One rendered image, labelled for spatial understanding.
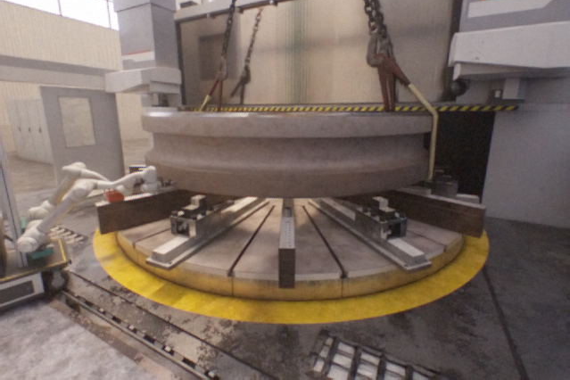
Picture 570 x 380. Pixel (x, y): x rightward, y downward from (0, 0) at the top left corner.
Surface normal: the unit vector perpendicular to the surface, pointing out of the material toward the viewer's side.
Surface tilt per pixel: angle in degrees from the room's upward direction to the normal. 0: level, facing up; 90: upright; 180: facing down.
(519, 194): 90
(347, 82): 90
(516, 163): 90
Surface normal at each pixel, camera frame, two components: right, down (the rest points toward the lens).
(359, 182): 0.31, 0.19
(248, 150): -0.18, 0.20
